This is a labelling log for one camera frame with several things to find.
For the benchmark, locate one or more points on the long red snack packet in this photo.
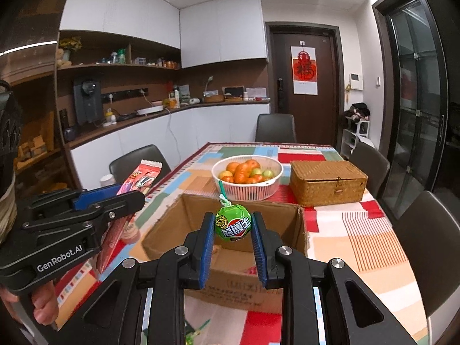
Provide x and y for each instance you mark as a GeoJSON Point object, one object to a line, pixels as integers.
{"type": "Point", "coordinates": [143, 179]}

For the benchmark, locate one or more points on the small green fruit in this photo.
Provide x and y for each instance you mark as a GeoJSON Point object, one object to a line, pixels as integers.
{"type": "Point", "coordinates": [267, 173]}
{"type": "Point", "coordinates": [256, 171]}

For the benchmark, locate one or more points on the wooden blocks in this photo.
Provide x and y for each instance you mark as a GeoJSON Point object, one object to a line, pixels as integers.
{"type": "Point", "coordinates": [32, 145]}

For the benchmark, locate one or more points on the white gooseneck lamp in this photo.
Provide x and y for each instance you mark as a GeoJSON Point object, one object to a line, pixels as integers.
{"type": "Point", "coordinates": [209, 81]}

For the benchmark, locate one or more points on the white printed sign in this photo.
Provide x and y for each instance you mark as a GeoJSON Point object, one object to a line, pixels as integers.
{"type": "Point", "coordinates": [257, 92]}

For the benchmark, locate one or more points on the green lollipop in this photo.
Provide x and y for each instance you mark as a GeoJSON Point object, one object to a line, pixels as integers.
{"type": "Point", "coordinates": [231, 222]}

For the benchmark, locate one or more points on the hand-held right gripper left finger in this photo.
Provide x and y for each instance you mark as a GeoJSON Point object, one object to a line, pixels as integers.
{"type": "Point", "coordinates": [206, 248]}

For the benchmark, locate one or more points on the white wall intercom panel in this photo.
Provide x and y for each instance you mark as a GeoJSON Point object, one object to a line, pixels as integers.
{"type": "Point", "coordinates": [355, 82]}

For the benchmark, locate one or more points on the white round flat appliance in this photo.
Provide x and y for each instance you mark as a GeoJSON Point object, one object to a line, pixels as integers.
{"type": "Point", "coordinates": [149, 110]}

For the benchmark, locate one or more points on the woven wicker tray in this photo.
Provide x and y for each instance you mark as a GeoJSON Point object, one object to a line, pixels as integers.
{"type": "Point", "coordinates": [212, 98]}

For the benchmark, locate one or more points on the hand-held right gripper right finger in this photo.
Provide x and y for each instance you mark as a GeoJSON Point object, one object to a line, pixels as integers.
{"type": "Point", "coordinates": [259, 255]}

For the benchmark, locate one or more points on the hanging yellow ornament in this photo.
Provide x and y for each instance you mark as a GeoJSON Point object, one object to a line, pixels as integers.
{"type": "Point", "coordinates": [347, 91]}

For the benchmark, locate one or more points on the brown cardboard box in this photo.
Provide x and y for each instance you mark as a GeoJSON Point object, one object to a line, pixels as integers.
{"type": "Point", "coordinates": [282, 222]}

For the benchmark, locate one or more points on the white lower cabinets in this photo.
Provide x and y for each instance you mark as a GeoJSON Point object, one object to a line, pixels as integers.
{"type": "Point", "coordinates": [201, 125]}

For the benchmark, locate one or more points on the black framed glass door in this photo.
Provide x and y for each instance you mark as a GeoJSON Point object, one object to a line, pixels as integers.
{"type": "Point", "coordinates": [413, 115]}

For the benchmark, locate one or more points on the red and white wall calendar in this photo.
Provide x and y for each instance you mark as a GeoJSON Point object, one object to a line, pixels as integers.
{"type": "Point", "coordinates": [304, 68]}

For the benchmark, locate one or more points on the white slim bottle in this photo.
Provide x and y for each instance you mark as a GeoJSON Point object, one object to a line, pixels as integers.
{"type": "Point", "coordinates": [177, 99]}

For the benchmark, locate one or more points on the white plastic fruit basket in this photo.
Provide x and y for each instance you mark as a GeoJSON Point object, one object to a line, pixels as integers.
{"type": "Point", "coordinates": [251, 191]}

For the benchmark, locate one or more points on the dark grey dining chair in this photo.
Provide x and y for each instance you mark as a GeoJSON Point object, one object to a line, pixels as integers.
{"type": "Point", "coordinates": [431, 244]}
{"type": "Point", "coordinates": [370, 165]}
{"type": "Point", "coordinates": [275, 127]}
{"type": "Point", "coordinates": [136, 158]}

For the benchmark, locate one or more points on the dark brown door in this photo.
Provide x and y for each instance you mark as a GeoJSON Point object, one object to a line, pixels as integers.
{"type": "Point", "coordinates": [323, 115]}

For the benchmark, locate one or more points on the black water dispenser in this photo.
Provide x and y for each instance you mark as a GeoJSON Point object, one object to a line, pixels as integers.
{"type": "Point", "coordinates": [88, 104]}

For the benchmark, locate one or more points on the yellow flower bouquet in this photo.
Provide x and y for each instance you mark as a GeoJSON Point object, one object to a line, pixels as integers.
{"type": "Point", "coordinates": [70, 43]}

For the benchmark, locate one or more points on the pile of dark clothes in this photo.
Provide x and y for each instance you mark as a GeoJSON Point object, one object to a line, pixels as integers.
{"type": "Point", "coordinates": [357, 111]}

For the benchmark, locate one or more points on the pile of orange fruits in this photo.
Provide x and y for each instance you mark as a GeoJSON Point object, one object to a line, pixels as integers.
{"type": "Point", "coordinates": [244, 172]}

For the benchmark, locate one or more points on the woven wicker lidded box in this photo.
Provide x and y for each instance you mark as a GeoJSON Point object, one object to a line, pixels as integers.
{"type": "Point", "coordinates": [323, 187]}

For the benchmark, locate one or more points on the green bottle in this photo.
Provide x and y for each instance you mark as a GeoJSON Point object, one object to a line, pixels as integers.
{"type": "Point", "coordinates": [121, 57]}

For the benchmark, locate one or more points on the white shelf unit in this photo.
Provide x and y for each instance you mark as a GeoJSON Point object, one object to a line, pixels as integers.
{"type": "Point", "coordinates": [346, 140]}

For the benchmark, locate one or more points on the white upper wall cabinets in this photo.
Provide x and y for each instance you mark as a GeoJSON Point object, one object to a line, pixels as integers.
{"type": "Point", "coordinates": [215, 32]}

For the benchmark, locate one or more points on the pink drink bottle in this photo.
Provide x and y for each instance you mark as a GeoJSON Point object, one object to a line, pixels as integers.
{"type": "Point", "coordinates": [131, 234]}

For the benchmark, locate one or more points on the person's left hand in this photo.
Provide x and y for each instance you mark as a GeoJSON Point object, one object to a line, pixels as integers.
{"type": "Point", "coordinates": [45, 307]}

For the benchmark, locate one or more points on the black tablet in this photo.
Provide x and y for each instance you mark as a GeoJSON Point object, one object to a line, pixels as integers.
{"type": "Point", "coordinates": [233, 91]}

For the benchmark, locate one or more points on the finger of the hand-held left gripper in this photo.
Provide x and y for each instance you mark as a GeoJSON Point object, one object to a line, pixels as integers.
{"type": "Point", "coordinates": [93, 197]}
{"type": "Point", "coordinates": [125, 201]}

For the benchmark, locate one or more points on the yellow baby bottle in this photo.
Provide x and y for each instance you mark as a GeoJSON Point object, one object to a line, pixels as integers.
{"type": "Point", "coordinates": [110, 118]}

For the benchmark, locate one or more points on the green snack packet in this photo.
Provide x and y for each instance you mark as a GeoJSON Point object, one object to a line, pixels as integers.
{"type": "Point", "coordinates": [192, 334]}

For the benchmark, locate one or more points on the beige teddy bear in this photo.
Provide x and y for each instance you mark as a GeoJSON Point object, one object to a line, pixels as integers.
{"type": "Point", "coordinates": [61, 60]}

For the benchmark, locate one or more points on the orange box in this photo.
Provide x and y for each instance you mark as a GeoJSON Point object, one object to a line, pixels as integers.
{"type": "Point", "coordinates": [172, 103]}

